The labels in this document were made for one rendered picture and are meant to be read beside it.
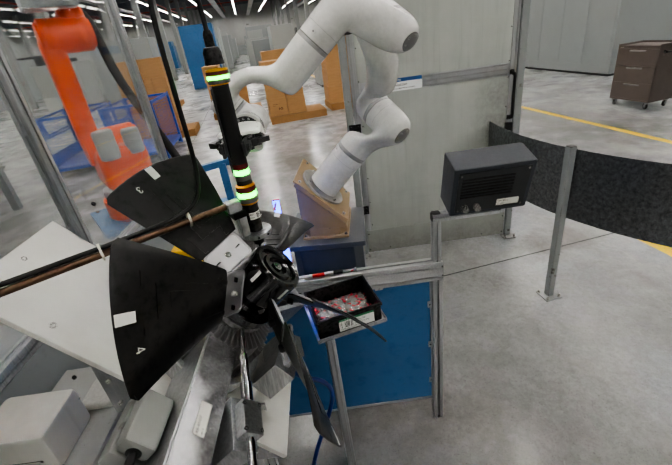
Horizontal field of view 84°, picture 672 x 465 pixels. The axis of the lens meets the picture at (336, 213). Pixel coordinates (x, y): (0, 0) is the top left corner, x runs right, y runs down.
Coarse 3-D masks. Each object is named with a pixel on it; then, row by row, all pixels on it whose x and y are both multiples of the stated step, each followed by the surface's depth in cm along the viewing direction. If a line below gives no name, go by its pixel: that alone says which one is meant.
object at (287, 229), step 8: (264, 216) 111; (272, 216) 112; (280, 216) 113; (288, 216) 114; (272, 224) 107; (280, 224) 107; (288, 224) 108; (296, 224) 110; (304, 224) 111; (312, 224) 114; (272, 232) 102; (280, 232) 103; (288, 232) 103; (296, 232) 104; (304, 232) 106; (272, 240) 99; (280, 240) 99; (288, 240) 99; (280, 248) 95
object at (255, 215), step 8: (208, 32) 69; (208, 40) 70; (208, 48) 70; (216, 48) 70; (208, 56) 70; (216, 56) 70; (208, 64) 71; (216, 64) 71; (248, 208) 84; (256, 208) 85; (248, 216) 85; (256, 216) 85; (256, 224) 86; (264, 240) 89
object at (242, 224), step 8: (232, 208) 81; (240, 208) 82; (232, 216) 82; (240, 216) 82; (240, 224) 84; (248, 224) 85; (264, 224) 90; (240, 232) 86; (248, 232) 85; (256, 232) 86; (264, 232) 86; (248, 240) 86; (256, 240) 86
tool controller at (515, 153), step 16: (512, 144) 123; (448, 160) 121; (464, 160) 119; (480, 160) 118; (496, 160) 117; (512, 160) 117; (528, 160) 116; (448, 176) 123; (464, 176) 117; (480, 176) 118; (496, 176) 118; (512, 176) 119; (528, 176) 119; (448, 192) 125; (464, 192) 121; (480, 192) 122; (496, 192) 122; (512, 192) 123; (448, 208) 128; (464, 208) 124; (480, 208) 124; (496, 208) 128
